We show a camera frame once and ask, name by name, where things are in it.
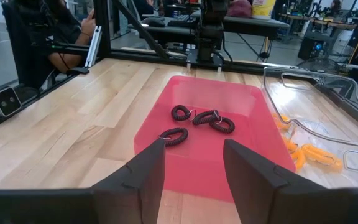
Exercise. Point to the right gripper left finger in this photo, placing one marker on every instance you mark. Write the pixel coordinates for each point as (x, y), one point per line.
(135, 193)

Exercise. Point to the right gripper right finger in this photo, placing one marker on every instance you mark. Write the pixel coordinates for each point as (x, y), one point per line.
(259, 193)

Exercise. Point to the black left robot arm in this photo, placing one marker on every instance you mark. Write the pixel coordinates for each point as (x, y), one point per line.
(211, 31)

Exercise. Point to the person's forearm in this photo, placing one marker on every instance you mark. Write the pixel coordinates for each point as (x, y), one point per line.
(67, 57)

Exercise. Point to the pink plastic bin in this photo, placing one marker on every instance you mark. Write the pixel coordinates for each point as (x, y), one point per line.
(204, 155)

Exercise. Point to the clear plastic bin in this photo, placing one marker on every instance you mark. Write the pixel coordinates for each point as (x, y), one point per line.
(337, 93)

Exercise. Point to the black computer tower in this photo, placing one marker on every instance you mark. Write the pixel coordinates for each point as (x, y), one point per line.
(312, 46)

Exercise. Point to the dark grey desk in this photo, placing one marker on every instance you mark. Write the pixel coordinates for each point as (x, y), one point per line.
(253, 25)

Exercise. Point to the person's hand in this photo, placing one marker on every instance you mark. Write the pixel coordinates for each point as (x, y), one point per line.
(88, 21)

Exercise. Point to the black keyboard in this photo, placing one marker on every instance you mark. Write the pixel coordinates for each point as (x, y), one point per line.
(181, 20)

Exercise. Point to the person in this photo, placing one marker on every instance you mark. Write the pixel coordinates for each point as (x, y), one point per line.
(64, 25)

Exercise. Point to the yellow white plastic canister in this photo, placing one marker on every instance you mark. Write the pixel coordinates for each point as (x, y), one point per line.
(263, 7)

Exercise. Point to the pink cap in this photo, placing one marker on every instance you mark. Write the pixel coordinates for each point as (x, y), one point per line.
(239, 7)

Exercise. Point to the silver metal bracket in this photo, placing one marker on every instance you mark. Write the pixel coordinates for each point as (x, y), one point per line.
(93, 46)

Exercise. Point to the silver-faced depth camera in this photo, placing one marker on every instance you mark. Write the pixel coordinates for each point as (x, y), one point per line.
(6, 101)

